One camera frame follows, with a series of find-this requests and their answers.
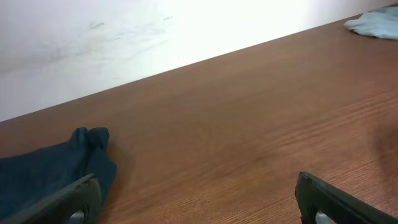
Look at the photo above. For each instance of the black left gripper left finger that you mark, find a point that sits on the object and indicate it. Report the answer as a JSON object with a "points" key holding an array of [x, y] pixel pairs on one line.
{"points": [[79, 202]]}

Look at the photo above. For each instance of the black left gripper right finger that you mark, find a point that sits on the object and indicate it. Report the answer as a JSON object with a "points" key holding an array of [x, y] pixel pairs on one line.
{"points": [[321, 202]]}

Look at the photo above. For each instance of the folded navy blue garment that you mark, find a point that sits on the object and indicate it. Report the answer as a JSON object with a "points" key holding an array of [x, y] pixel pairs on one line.
{"points": [[28, 178]]}

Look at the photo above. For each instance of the light blue t-shirt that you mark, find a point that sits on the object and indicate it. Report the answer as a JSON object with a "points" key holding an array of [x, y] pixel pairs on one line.
{"points": [[380, 23]]}

